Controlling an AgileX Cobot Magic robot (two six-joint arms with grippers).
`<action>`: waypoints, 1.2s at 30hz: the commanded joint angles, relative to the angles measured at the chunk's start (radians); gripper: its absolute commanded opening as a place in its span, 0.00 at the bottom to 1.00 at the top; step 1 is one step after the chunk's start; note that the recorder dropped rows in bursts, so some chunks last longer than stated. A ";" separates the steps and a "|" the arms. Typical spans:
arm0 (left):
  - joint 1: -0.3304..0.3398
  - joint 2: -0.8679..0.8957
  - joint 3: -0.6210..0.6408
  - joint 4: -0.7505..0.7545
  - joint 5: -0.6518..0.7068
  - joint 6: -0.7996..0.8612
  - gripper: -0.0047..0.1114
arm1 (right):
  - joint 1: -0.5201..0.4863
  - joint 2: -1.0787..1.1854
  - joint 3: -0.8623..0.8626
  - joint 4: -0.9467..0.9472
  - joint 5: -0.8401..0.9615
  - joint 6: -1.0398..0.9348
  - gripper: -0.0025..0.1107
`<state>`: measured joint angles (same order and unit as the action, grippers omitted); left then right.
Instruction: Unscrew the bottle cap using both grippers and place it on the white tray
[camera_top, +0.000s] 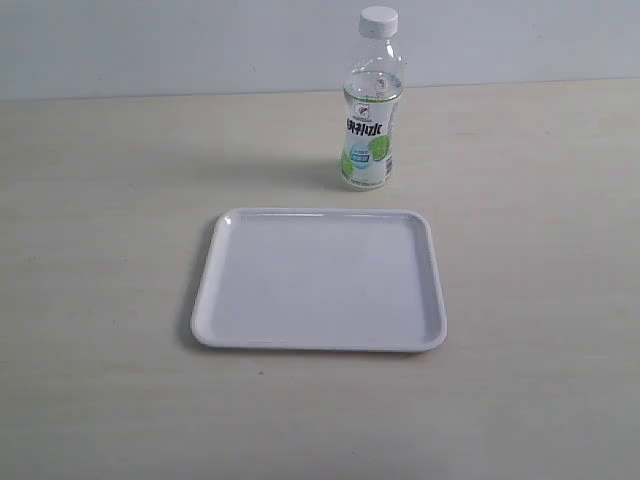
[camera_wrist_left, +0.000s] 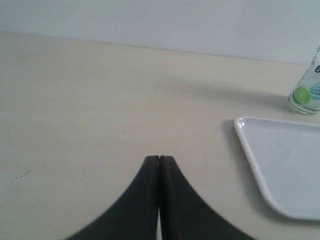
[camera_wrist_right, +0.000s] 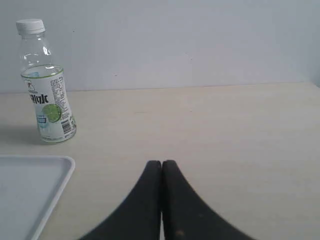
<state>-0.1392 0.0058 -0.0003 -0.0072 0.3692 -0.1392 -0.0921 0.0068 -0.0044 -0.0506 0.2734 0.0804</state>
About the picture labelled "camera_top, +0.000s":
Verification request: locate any white rectangular plastic tray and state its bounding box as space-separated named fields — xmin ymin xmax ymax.
xmin=190 ymin=208 xmax=448 ymax=353

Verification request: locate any clear labelled plastic bottle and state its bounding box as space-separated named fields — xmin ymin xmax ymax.
xmin=341 ymin=37 xmax=405 ymax=190

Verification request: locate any white bottle cap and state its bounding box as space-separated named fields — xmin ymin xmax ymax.
xmin=358 ymin=6 xmax=399 ymax=39

